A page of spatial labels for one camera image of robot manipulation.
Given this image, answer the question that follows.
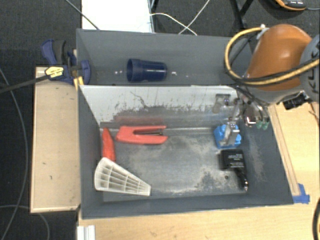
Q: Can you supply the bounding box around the black cylinder on white bracket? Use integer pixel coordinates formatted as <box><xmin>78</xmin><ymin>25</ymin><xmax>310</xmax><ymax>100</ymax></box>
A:
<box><xmin>282</xmin><ymin>91</ymin><xmax>313</xmax><ymax>111</ymax></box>

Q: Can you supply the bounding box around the black power adapter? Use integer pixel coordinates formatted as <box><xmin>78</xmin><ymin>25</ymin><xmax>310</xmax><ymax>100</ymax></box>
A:
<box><xmin>219</xmin><ymin>148</ymin><xmax>250</xmax><ymax>192</ymax></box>

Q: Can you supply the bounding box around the red-orange U-shaped plastic piece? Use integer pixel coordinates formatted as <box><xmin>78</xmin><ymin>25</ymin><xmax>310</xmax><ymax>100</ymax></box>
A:
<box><xmin>114</xmin><ymin>125</ymin><xmax>169</xmax><ymax>146</ymax></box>

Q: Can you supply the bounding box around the grey metal bin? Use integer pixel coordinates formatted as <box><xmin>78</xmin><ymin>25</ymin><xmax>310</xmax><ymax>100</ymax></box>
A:
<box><xmin>75</xmin><ymin>28</ymin><xmax>295</xmax><ymax>220</ymax></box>

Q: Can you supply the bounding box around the red-orange toy carrot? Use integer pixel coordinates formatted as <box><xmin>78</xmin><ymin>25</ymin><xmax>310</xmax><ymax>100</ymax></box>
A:
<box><xmin>101</xmin><ymin>127</ymin><xmax>117</xmax><ymax>163</ymax></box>

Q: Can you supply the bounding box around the blue plastic block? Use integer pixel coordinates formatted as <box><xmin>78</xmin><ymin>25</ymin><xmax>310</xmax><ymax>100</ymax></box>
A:
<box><xmin>212</xmin><ymin>124</ymin><xmax>243</xmax><ymax>150</ymax></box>

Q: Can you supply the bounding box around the dark blue cup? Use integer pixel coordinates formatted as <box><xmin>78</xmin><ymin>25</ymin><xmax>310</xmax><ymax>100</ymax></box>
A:
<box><xmin>125</xmin><ymin>58</ymin><xmax>168</xmax><ymax>83</ymax></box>

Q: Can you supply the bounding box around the pale wood board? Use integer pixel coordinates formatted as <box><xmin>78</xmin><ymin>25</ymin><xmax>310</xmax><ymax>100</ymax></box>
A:
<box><xmin>29</xmin><ymin>66</ymin><xmax>82</xmax><ymax>214</ymax></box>

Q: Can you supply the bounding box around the white ribbed plastic wedge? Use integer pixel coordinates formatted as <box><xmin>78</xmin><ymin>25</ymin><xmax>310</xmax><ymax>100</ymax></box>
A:
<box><xmin>93</xmin><ymin>157</ymin><xmax>152</xmax><ymax>197</ymax></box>

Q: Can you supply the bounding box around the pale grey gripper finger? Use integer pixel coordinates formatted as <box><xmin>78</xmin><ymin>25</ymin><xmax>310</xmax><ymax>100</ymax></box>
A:
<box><xmin>211</xmin><ymin>93</ymin><xmax>231</xmax><ymax>114</ymax></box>
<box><xmin>222</xmin><ymin>122</ymin><xmax>241</xmax><ymax>147</ymax></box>

